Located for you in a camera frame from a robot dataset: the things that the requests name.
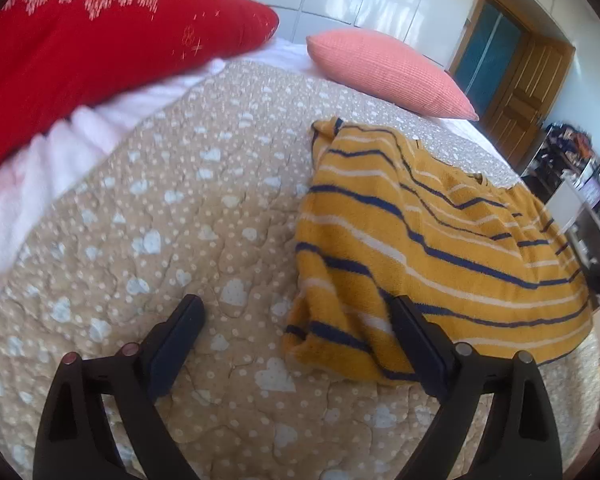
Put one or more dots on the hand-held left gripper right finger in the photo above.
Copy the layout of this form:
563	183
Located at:
420	345

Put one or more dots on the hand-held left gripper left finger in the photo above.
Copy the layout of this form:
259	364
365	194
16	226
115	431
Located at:
175	350

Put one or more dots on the yellow striped sweater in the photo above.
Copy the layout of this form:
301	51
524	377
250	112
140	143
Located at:
430	255

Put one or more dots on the beige heart-print quilt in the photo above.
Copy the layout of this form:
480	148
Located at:
180	260

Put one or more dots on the white cabinet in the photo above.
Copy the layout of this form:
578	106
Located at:
565	205

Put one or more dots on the cluttered shelf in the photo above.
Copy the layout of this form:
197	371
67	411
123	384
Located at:
570	155

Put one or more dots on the wooden door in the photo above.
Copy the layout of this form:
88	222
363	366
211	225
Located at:
527	100

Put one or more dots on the teal door panel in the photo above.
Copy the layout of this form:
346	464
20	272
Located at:
487	45

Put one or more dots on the pink pillow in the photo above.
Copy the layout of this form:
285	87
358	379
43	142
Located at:
390	70

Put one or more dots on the red patterned pillow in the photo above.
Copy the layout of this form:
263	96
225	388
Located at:
80	50

